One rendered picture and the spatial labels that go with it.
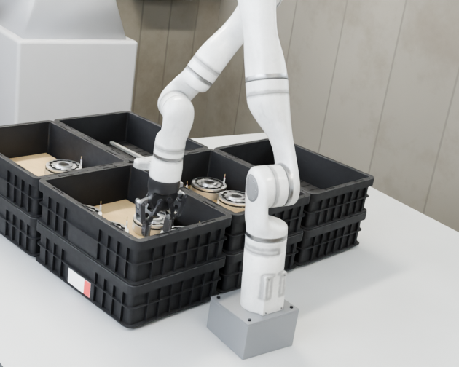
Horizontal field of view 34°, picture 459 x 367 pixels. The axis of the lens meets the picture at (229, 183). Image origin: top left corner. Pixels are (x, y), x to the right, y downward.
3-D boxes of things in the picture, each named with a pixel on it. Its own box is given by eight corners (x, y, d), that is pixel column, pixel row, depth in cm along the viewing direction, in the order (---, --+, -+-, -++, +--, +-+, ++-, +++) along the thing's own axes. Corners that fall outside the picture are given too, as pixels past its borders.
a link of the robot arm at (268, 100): (296, 78, 162) (257, 79, 158) (307, 204, 162) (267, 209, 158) (277, 84, 170) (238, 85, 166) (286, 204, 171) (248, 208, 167)
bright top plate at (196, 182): (233, 189, 220) (233, 187, 220) (205, 194, 214) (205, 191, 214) (213, 177, 227) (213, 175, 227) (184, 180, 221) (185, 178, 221)
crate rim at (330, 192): (375, 184, 225) (377, 177, 225) (312, 202, 205) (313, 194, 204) (275, 143, 251) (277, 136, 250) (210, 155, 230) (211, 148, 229)
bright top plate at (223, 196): (261, 202, 213) (261, 200, 213) (234, 208, 207) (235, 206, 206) (237, 189, 220) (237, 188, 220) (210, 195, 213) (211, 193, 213)
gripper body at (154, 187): (159, 183, 172) (154, 219, 176) (189, 178, 178) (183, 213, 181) (141, 169, 177) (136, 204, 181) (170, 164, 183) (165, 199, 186)
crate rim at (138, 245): (234, 225, 184) (235, 215, 183) (136, 253, 163) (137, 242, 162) (131, 170, 209) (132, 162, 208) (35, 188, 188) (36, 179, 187)
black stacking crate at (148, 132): (205, 184, 233) (210, 149, 229) (128, 202, 213) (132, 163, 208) (125, 144, 258) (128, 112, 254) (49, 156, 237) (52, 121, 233)
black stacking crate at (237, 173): (304, 234, 208) (312, 196, 204) (228, 260, 187) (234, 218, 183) (206, 185, 233) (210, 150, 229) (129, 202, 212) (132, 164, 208)
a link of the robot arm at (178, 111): (188, 166, 172) (178, 150, 180) (199, 102, 166) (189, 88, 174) (158, 164, 170) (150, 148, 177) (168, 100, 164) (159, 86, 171)
